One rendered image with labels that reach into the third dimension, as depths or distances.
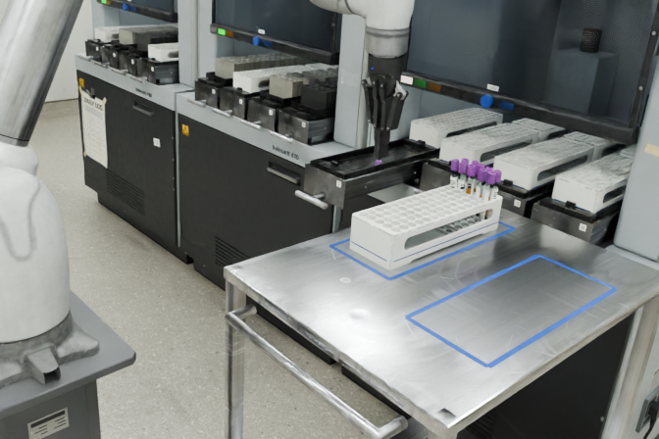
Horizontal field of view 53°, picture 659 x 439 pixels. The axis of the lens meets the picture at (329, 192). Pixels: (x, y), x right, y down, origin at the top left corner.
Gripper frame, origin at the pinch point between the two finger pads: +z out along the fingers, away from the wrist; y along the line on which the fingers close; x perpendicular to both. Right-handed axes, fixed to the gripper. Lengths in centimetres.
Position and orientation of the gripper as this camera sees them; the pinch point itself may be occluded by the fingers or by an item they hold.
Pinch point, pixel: (381, 142)
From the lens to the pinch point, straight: 149.8
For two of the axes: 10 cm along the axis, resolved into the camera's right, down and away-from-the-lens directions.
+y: -6.1, -3.5, 7.1
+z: -0.1, 9.0, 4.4
